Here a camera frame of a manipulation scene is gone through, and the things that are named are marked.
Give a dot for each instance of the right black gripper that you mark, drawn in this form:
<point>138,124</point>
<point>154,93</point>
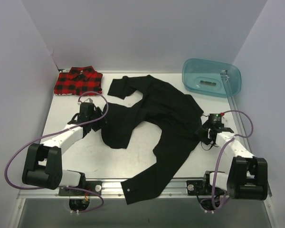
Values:
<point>203,132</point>

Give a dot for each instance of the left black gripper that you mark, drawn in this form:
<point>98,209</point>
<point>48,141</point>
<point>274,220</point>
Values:
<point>95,122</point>

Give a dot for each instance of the black long sleeve shirt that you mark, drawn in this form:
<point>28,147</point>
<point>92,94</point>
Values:
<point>175,113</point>

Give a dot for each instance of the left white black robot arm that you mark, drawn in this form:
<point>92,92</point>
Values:
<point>43,165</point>

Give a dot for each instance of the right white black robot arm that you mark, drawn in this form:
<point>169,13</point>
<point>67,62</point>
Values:
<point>237,172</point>

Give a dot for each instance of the red black plaid folded shirt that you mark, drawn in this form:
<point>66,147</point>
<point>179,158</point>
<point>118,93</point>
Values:
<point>78,80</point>

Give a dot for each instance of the teal plastic bin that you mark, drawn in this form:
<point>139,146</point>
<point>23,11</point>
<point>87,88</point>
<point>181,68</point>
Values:
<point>211,78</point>

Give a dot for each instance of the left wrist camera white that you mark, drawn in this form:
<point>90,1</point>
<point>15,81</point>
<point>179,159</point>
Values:
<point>87,101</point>

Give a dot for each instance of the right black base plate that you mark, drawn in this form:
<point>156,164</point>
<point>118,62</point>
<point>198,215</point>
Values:
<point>198,188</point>

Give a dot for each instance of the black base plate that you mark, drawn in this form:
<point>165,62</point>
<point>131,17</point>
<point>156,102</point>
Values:
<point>94,186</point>
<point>198,188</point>

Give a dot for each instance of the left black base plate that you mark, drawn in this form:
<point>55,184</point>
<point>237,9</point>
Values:
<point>94,186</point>

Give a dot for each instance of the aluminium front rail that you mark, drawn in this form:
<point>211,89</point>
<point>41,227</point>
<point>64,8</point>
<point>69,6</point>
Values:
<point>142,187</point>

